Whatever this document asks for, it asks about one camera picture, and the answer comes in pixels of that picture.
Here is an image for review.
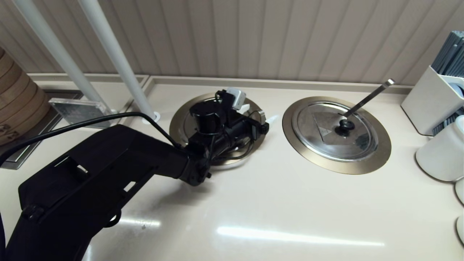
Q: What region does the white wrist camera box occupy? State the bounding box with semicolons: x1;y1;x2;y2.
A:
225;87;247;110

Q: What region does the grey chopsticks bundle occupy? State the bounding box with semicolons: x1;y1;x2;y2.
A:
431;30;464;78

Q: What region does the white blue-rimmed dish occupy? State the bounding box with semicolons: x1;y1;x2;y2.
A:
447;83;464;100

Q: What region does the steel ladle straight handle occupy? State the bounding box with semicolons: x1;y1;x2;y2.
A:
343;79;395;118

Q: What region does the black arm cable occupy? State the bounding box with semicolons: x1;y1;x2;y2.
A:
0;112;183;167

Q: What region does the bamboo steamer stack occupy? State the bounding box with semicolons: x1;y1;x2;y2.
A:
0;46;51;145

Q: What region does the white utensil holder box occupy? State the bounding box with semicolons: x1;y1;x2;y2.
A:
401;65;464;136

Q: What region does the clear acrylic sign block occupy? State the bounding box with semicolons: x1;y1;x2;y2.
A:
49;98;111;128

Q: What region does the white ceramic jar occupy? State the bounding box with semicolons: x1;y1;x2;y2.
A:
415;115;464;182

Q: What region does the bronze well rim ring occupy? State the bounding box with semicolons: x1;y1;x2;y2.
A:
282;96;392;175
170;92;268;166

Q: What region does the dark steel steamer tray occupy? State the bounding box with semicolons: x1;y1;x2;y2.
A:
0;91;84;170

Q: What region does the white slanted pole with flange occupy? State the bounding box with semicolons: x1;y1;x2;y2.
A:
78;0;161;125

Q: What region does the steel hinged lid black knob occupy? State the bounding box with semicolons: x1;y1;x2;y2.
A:
183;98;261;160
292;102;380;162

